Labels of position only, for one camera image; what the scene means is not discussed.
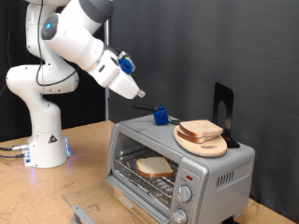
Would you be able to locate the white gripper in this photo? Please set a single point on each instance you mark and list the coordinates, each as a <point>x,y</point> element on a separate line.
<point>121,82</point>

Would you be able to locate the black spatula with blue block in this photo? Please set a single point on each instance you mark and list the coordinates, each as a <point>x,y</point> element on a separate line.
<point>161,116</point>

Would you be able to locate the white bread slice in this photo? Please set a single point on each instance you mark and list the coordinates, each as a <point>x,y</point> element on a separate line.
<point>193,139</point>
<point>154,166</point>
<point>201,127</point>

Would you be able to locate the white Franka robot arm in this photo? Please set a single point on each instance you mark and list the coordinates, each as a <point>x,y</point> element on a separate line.
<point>37,87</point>

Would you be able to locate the silver oven knob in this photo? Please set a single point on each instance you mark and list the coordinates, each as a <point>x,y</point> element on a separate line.
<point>180,216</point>
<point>185,193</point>

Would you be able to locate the silver toaster oven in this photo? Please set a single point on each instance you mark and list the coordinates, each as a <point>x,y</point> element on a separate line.
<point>224,193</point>

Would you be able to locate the vertical metal pole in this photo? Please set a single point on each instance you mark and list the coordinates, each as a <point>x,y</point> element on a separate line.
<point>107,102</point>

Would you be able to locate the round wooden plate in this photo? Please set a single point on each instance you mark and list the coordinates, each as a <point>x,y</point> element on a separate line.
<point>202,150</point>

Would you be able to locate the black metal bookend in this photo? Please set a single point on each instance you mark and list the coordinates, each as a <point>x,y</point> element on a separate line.
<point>230,102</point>

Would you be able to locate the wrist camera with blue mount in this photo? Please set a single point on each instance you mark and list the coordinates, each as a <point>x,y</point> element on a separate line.
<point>126,66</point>

